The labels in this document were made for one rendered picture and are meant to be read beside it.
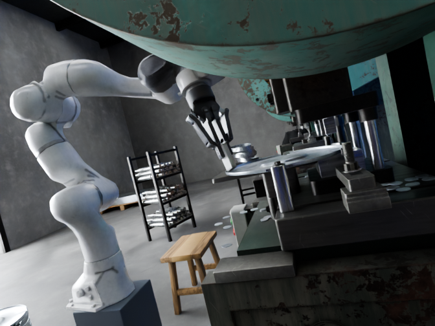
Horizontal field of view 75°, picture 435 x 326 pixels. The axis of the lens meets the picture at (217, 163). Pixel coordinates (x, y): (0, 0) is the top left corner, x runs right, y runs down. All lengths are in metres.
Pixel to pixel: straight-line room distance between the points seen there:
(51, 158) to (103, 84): 0.28
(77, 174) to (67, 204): 0.15
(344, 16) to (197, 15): 0.12
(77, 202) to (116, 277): 0.28
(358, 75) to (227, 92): 5.72
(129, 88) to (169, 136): 7.09
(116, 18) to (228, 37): 0.11
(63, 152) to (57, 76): 0.23
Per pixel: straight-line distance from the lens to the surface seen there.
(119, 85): 0.98
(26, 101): 0.99
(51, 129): 1.07
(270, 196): 0.69
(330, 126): 0.70
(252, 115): 7.40
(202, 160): 7.75
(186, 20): 0.28
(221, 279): 0.54
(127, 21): 0.31
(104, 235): 0.99
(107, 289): 1.03
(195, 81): 0.78
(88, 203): 0.94
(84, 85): 0.95
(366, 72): 2.09
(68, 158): 1.01
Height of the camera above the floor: 0.86
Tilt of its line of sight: 4 degrees down
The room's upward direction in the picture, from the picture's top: 13 degrees counter-clockwise
